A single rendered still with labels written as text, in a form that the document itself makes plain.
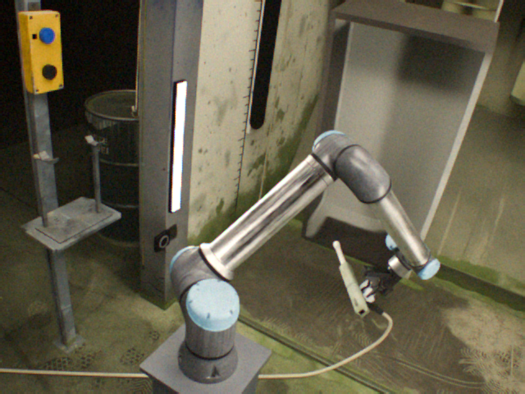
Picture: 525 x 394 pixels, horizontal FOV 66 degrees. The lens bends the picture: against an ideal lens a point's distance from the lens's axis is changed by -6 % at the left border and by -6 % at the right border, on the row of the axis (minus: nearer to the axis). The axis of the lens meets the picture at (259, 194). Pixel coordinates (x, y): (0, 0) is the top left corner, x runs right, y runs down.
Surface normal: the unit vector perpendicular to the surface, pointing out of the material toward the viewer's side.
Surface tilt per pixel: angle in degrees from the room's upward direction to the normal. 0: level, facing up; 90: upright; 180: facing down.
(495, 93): 90
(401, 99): 101
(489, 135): 57
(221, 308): 5
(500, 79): 90
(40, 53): 90
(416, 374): 0
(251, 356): 0
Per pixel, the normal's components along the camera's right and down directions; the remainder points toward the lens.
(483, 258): -0.34, -0.17
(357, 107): -0.47, 0.54
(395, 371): 0.13, -0.87
